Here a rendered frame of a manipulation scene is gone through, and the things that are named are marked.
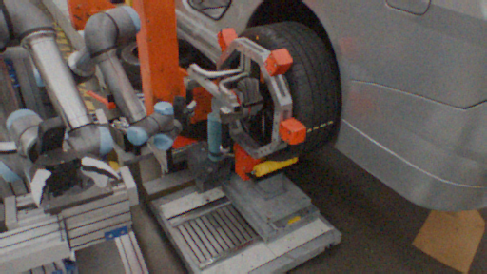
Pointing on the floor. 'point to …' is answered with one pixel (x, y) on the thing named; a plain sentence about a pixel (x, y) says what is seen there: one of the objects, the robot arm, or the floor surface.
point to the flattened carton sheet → (451, 237)
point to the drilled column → (134, 175)
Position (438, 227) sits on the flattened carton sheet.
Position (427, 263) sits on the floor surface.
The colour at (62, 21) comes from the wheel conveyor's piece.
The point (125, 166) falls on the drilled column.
